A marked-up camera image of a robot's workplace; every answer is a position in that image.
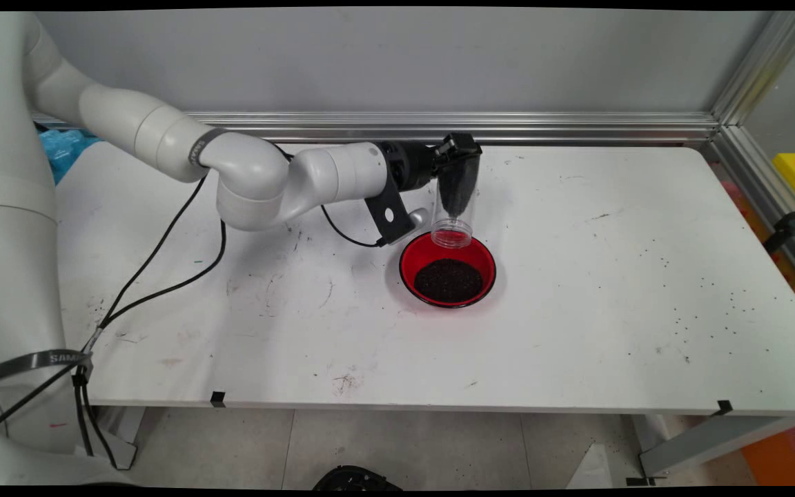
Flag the black tripod stand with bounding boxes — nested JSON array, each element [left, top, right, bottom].
[[763, 193, 795, 255]]

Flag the aluminium corner post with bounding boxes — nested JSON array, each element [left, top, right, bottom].
[[711, 10, 795, 126]]

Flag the grey lettered velcro strap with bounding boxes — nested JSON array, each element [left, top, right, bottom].
[[0, 349, 95, 388], [188, 128, 228, 170]]

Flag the clear plastic jar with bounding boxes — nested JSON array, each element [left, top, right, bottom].
[[430, 150, 477, 250]]

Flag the slanted aluminium frame rail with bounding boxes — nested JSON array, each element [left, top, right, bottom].
[[707, 124, 795, 302]]

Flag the horizontal aluminium frame rail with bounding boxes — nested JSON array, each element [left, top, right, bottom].
[[32, 110, 720, 146]]

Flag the black seeds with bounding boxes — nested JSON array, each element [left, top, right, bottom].
[[438, 157, 472, 216]]

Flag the orange box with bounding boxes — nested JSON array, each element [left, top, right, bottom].
[[741, 417, 795, 486]]

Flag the red enamel bowl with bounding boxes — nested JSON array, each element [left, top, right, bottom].
[[399, 231, 498, 309]]

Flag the blue plastic packaging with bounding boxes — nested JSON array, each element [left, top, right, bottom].
[[39, 128, 103, 186]]

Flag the grey metal table leg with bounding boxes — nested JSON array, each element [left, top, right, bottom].
[[89, 406, 147, 471], [636, 413, 795, 481]]

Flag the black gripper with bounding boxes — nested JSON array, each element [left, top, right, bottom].
[[378, 133, 483, 193]]

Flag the black seed pile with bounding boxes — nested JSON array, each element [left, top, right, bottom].
[[413, 258, 485, 304]]

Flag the black object on floor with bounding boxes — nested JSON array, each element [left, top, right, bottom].
[[313, 465, 402, 492]]

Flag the black cable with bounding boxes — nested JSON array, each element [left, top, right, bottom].
[[0, 204, 384, 442], [94, 173, 210, 332]]

